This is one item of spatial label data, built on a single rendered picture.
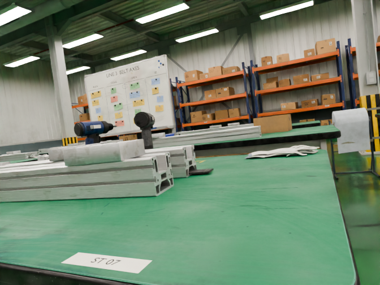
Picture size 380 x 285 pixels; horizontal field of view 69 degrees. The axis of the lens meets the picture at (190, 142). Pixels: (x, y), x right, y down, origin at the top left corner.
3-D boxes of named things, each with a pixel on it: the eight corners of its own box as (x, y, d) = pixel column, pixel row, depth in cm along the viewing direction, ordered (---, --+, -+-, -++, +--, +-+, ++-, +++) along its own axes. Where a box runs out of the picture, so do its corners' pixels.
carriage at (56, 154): (50, 169, 92) (47, 149, 92) (74, 164, 102) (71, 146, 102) (89, 166, 87) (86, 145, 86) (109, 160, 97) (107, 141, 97)
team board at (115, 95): (92, 199, 427) (73, 74, 417) (113, 191, 472) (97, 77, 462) (176, 199, 363) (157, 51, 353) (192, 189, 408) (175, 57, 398)
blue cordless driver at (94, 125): (78, 175, 116) (70, 123, 114) (117, 166, 131) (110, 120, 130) (89, 175, 111) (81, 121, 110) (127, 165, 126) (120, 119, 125)
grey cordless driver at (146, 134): (138, 172, 100) (129, 112, 99) (147, 165, 120) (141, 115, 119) (158, 169, 100) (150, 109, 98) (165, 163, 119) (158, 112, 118)
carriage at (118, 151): (66, 177, 66) (61, 149, 65) (96, 168, 76) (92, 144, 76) (122, 173, 60) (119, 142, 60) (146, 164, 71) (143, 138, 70)
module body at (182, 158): (-11, 190, 104) (-15, 168, 103) (13, 184, 113) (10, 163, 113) (186, 177, 77) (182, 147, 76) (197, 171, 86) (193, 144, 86)
